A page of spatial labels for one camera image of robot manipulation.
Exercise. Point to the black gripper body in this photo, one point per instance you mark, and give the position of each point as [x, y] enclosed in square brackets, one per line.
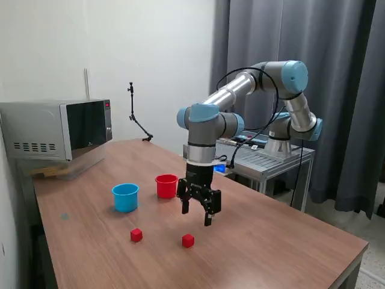
[199, 180]

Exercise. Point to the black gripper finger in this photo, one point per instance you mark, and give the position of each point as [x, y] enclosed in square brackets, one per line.
[214, 204]
[185, 201]

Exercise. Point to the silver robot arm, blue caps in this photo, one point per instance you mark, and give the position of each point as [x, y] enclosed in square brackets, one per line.
[228, 93]

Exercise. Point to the red plastic cup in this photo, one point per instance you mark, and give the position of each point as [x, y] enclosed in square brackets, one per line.
[165, 189]

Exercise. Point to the red cube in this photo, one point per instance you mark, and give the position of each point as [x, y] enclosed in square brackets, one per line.
[136, 235]
[188, 241]

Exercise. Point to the blue plastic cup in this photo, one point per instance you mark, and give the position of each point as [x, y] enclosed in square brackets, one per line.
[124, 201]

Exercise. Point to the small QR sticker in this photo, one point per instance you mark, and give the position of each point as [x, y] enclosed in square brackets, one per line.
[254, 147]

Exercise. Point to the blue teach pendant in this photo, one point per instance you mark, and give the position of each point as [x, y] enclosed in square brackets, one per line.
[261, 139]

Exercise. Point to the grey curtain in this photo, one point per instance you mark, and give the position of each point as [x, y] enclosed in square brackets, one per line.
[346, 165]

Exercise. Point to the wooden slats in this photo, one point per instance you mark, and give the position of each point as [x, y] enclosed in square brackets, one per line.
[45, 172]

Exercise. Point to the silver microwave oven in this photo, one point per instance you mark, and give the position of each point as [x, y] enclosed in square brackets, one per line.
[36, 126]

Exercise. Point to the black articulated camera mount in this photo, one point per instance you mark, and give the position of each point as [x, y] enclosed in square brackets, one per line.
[132, 102]

